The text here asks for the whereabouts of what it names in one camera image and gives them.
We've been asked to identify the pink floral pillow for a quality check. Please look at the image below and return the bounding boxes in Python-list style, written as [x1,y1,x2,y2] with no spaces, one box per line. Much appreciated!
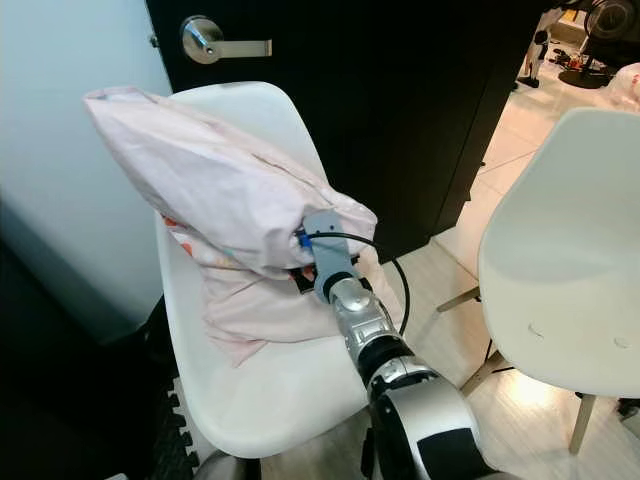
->
[83,86,381,367]

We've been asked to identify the black exercise machine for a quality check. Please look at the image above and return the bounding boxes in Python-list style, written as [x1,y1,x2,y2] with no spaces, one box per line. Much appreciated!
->
[520,0,640,91]

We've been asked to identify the white plastic bag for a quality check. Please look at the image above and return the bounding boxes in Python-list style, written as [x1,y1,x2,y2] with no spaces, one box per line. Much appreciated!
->
[605,62,640,111]

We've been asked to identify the white plastic shell chair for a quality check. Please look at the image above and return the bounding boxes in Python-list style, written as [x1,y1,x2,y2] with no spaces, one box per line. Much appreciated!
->
[155,81,381,461]
[437,107,640,456]

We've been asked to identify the black ridged object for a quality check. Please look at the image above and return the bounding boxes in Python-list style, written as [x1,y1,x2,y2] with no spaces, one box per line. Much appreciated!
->
[0,240,196,480]

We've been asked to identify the black door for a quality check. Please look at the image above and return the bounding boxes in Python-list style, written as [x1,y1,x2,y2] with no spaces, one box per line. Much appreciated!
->
[145,0,546,263]

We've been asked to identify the silver lever door handle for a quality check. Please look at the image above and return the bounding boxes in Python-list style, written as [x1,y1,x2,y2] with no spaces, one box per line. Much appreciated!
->
[181,16,273,65]

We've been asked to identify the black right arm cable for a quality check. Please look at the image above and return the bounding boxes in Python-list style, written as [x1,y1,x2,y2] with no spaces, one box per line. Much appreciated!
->
[300,232,409,336]

